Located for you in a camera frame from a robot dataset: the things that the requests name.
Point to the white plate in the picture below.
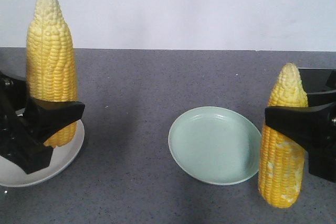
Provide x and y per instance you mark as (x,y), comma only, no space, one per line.
(13,176)

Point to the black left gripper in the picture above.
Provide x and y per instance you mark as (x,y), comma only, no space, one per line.
(41,120)

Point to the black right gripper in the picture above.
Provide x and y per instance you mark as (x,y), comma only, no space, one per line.
(313,127)

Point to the pale green plate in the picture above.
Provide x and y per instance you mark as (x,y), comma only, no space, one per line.
(215,145)

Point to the blemished yellow corn cob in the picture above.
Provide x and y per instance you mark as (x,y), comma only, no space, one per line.
(282,159)

